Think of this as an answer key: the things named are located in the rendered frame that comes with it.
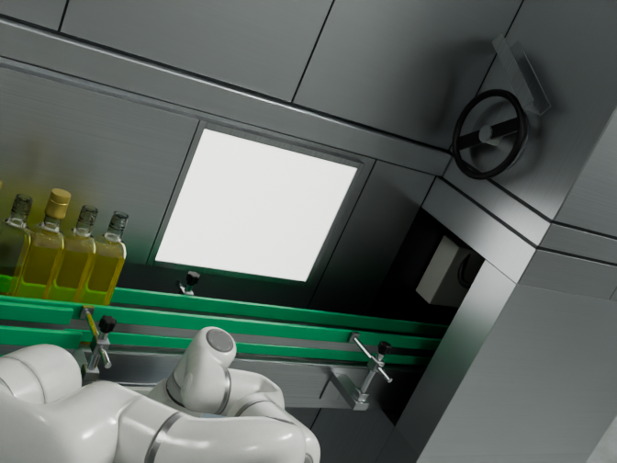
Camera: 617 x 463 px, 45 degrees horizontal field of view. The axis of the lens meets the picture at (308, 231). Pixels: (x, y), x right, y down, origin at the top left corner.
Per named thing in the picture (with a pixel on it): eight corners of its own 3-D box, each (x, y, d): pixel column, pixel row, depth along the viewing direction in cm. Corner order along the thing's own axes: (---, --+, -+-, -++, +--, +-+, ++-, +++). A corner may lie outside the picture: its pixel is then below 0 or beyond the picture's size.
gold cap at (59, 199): (61, 211, 135) (69, 189, 134) (66, 220, 132) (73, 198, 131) (42, 208, 133) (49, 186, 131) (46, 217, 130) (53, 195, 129)
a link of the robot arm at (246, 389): (225, 457, 103) (177, 404, 122) (305, 464, 109) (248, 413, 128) (241, 397, 103) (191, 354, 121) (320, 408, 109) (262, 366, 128)
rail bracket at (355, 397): (331, 393, 183) (369, 317, 176) (366, 441, 170) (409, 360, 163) (316, 393, 180) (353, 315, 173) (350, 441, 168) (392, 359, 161)
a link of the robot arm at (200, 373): (252, 398, 117) (196, 390, 113) (222, 437, 123) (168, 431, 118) (236, 325, 128) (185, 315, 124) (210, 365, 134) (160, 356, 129)
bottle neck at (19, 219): (24, 219, 132) (31, 195, 130) (27, 227, 129) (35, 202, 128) (6, 216, 130) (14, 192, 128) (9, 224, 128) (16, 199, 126)
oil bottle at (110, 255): (90, 324, 150) (123, 231, 143) (96, 341, 146) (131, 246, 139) (62, 321, 147) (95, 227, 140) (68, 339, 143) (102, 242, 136)
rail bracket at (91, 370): (83, 342, 143) (102, 286, 139) (104, 399, 130) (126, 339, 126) (67, 341, 141) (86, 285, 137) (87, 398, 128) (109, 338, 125)
